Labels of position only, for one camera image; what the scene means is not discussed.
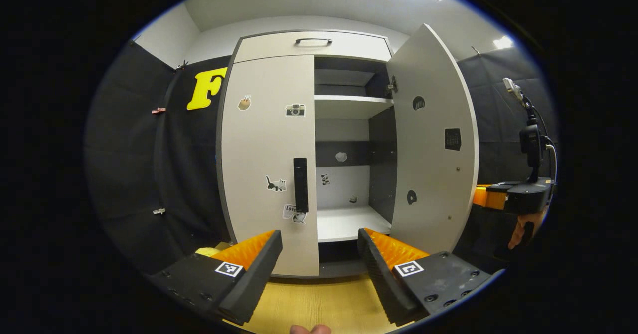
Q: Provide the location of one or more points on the white cabinet shelf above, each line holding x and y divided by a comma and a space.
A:
349, 105

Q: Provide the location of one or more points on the red cloth clip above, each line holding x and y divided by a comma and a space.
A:
158, 110

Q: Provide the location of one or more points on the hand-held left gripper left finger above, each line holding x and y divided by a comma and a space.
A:
251, 284

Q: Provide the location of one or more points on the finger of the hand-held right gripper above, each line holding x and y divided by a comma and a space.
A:
491, 198

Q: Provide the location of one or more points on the white top drawer front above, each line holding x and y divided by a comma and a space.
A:
279, 50

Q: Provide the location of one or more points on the small ceiling light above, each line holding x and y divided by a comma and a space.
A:
502, 42

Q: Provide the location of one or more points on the black cloth clip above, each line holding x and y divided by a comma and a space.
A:
476, 50
182, 65

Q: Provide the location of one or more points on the white cabinet bottom board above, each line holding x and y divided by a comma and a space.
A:
349, 222

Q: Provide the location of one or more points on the metal door hinge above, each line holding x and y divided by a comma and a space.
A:
393, 85

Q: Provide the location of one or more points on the white double-door shoe cabinet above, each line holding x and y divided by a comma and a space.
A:
344, 184

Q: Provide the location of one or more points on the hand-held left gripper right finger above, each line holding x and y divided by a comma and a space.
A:
384, 279

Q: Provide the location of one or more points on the white door with cherry sticker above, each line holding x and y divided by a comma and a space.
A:
433, 164

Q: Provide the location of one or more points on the white door with camera sticker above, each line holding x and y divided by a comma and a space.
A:
259, 139

